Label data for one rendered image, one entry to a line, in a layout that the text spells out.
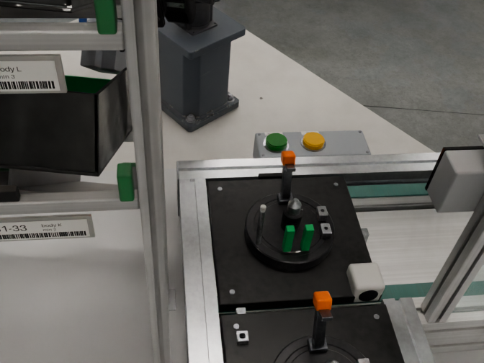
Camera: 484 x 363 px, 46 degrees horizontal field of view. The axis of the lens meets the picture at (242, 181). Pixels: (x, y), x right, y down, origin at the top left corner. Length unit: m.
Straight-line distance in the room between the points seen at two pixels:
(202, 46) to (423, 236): 0.53
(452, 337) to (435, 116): 1.98
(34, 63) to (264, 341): 0.52
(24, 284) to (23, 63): 0.65
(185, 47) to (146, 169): 0.66
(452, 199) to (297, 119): 0.63
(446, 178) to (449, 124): 2.13
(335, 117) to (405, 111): 1.53
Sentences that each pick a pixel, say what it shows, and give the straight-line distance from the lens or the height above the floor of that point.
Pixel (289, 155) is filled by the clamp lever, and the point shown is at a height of 1.07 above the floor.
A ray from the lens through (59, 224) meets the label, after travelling 0.51.
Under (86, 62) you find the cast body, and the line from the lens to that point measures 0.71.
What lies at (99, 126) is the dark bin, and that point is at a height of 1.35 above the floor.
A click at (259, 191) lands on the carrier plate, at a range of 0.95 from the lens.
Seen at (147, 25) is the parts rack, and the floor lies 1.48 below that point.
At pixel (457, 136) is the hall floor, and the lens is 2.77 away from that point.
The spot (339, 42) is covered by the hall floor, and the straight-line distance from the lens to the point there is 3.18.
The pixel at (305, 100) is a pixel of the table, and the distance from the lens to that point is 1.33.
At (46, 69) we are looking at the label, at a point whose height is 1.45.
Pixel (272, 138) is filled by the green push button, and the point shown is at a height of 0.97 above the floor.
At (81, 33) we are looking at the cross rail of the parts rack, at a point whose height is 1.47.
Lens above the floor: 1.67
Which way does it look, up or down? 47 degrees down
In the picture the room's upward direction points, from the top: 6 degrees clockwise
